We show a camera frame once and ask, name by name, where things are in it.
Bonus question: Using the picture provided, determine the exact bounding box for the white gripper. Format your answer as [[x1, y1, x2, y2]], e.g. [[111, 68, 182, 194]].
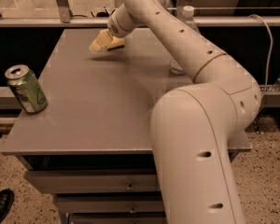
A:
[[89, 4, 144, 52]]

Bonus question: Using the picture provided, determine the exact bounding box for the yellow sponge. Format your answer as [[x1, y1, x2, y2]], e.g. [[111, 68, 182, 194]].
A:
[[107, 37, 124, 50]]

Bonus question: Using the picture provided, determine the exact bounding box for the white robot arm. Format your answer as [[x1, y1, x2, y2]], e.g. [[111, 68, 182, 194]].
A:
[[90, 0, 261, 224]]

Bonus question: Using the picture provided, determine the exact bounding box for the clear plastic water bottle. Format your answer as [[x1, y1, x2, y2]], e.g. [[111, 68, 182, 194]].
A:
[[169, 6, 200, 76]]

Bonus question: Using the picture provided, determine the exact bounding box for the green soda can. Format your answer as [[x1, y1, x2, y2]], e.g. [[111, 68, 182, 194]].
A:
[[5, 64, 48, 114]]

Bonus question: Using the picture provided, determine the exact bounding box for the grey drawer cabinet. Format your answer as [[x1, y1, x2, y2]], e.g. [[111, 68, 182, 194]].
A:
[[1, 27, 252, 224]]

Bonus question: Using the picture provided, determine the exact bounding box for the top drawer with knob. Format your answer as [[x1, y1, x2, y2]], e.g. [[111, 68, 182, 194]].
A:
[[24, 169, 160, 194]]

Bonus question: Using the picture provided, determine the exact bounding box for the drawer with knob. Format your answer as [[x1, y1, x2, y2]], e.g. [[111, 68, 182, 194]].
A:
[[24, 169, 160, 194], [53, 192, 164, 214]]

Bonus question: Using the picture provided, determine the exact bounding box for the middle drawer with knob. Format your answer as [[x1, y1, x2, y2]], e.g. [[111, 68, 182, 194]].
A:
[[53, 192, 164, 214]]

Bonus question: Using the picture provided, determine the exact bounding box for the bottom drawer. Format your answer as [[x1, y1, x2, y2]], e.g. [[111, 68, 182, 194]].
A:
[[71, 213, 167, 224]]

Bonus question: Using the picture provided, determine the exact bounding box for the black leather shoe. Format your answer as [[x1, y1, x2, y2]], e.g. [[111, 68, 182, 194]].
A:
[[0, 189, 14, 223]]

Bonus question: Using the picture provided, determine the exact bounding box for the white cable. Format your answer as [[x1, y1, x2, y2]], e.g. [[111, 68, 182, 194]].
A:
[[248, 13, 274, 95]]

